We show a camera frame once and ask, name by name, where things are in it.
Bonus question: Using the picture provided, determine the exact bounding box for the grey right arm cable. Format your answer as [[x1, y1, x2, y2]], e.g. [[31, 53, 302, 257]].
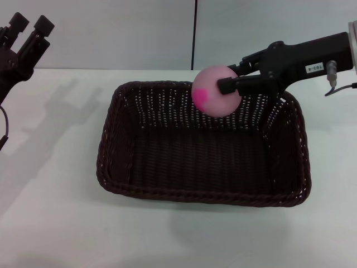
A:
[[324, 59, 357, 97]]

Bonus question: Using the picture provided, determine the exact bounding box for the black vertical wall strip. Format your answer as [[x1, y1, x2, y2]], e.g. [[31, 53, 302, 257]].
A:
[[191, 0, 200, 71]]

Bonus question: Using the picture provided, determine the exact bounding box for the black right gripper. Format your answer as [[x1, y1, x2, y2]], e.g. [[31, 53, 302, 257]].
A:
[[218, 31, 357, 98]]

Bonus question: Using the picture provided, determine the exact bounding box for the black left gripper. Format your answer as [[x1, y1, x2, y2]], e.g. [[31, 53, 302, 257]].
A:
[[0, 12, 55, 104]]

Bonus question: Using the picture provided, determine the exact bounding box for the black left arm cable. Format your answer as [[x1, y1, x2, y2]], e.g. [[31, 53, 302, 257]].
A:
[[0, 105, 10, 152]]

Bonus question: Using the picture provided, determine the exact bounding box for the black woven plastic basket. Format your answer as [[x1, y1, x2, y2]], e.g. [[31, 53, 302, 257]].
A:
[[96, 80, 312, 209]]

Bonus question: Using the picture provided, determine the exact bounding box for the pink peach toy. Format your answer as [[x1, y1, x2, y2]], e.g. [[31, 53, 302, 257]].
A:
[[191, 64, 242, 118]]

